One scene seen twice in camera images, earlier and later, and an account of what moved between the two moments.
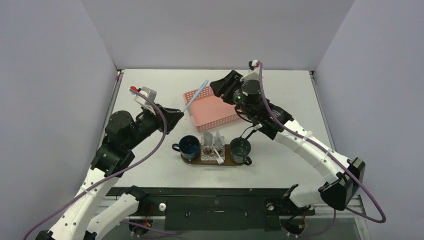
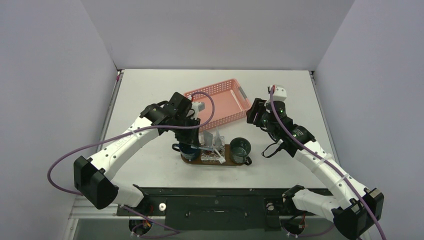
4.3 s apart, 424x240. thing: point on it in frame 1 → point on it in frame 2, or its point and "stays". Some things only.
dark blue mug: x=189 y=147 stays
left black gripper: x=171 y=116 → x=191 y=138
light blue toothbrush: x=196 y=94 → x=202 y=148
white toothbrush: x=219 y=160 stays
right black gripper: x=230 y=88 → x=255 y=111
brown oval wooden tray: x=227 y=161 stays
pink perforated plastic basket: x=209 y=110 stays
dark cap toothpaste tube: x=218 y=140 stays
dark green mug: x=240 y=149 stays
